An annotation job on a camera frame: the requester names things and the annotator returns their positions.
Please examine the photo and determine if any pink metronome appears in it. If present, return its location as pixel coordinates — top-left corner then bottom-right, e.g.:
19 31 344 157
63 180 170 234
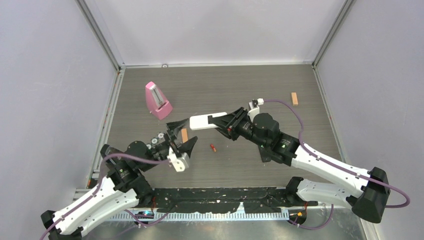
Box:
145 81 173 120

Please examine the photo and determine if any wooden block far right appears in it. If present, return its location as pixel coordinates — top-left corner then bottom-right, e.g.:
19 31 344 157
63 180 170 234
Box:
290 92 299 106

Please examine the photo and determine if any white remote control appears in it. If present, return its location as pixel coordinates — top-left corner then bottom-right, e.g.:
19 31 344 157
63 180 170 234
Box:
189 112 227 131

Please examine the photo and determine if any wooden block near centre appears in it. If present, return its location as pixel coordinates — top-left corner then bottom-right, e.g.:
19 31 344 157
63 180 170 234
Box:
181 128 189 143

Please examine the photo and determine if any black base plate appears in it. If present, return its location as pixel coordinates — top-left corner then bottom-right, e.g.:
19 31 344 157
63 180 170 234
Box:
140 187 318 214

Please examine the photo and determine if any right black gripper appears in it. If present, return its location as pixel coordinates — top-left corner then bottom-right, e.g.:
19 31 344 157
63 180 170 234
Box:
209 107 269 150

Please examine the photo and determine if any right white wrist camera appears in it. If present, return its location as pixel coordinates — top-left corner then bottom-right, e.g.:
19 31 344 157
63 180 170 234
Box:
247 98 264 122

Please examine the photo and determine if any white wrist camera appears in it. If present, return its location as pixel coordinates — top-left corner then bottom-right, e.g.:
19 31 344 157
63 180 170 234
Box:
167 147 190 172
247 98 264 122

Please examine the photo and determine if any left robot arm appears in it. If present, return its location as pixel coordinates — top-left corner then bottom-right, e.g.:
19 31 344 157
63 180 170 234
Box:
40 118 198 240

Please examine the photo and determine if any wooden block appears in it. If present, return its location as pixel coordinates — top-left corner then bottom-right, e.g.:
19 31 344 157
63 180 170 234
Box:
290 92 299 106
181 128 189 143

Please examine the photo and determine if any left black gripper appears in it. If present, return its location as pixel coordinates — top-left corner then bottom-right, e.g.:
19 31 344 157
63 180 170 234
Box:
141 119 198 171

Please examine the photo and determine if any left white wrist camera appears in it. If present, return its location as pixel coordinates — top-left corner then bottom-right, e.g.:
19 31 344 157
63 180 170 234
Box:
167 147 190 172

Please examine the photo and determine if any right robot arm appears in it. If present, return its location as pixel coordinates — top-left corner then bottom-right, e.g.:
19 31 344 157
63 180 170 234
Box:
206 107 391 224

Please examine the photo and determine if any black remote battery cover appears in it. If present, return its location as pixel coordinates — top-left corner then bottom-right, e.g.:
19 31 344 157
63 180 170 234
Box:
258 145 272 163

